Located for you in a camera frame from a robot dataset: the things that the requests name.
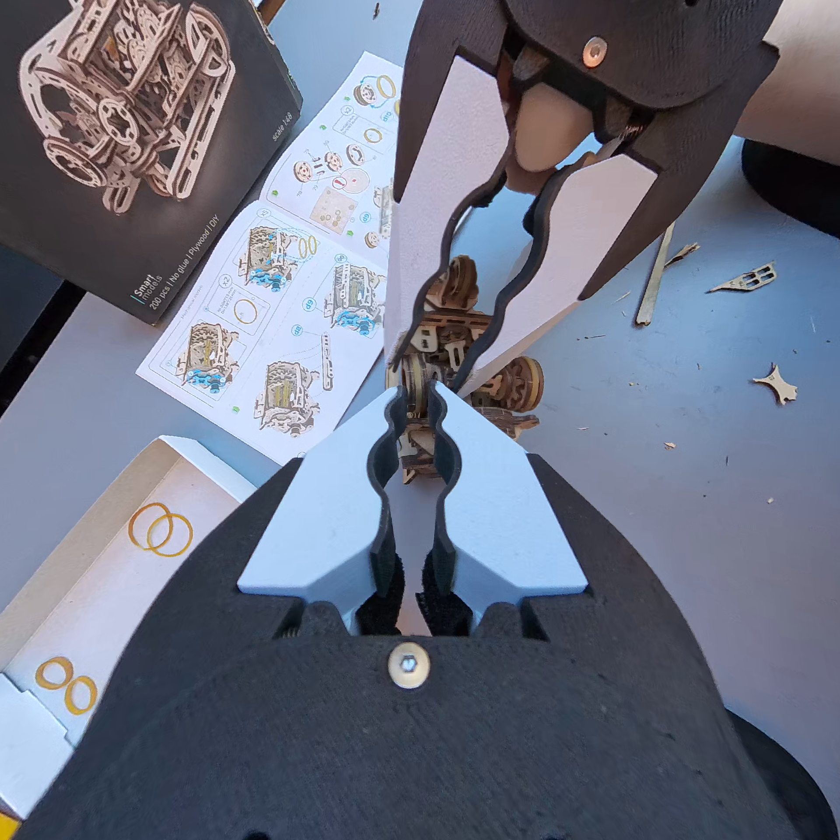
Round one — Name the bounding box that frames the wooden lattice sliver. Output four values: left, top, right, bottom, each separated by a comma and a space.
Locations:
707, 261, 778, 294

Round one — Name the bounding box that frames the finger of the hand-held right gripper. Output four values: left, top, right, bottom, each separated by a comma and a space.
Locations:
382, 54, 509, 368
451, 139, 662, 400

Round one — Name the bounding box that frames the white cardboard tray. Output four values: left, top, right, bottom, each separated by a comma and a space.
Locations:
0, 435, 258, 821

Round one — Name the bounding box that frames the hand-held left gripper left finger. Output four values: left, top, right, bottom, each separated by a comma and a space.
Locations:
236, 385, 404, 630

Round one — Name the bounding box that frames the illustrated instruction booklet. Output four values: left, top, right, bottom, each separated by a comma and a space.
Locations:
136, 51, 404, 466

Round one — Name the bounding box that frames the thin wooden strip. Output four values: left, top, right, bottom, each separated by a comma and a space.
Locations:
634, 222, 678, 328

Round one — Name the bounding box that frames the black quilted cushion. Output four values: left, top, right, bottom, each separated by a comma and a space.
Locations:
740, 134, 840, 238

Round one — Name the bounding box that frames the wooden mechanical model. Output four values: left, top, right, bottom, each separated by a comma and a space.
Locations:
386, 255, 546, 487

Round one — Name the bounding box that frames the group of yellow rubber bands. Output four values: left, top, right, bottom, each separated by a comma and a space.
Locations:
34, 502, 194, 718

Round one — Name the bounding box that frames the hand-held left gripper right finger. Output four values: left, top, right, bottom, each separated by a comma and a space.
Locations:
427, 381, 589, 627

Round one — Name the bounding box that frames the star-shaped wooden scrap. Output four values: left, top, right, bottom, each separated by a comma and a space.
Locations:
752, 363, 799, 406

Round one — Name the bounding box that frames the person's right hand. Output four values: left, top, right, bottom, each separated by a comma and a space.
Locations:
504, 169, 560, 196

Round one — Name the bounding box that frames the black model kit box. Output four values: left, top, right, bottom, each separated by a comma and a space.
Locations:
0, 0, 304, 327

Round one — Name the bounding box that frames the person's right forearm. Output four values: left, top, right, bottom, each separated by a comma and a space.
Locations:
735, 0, 840, 140

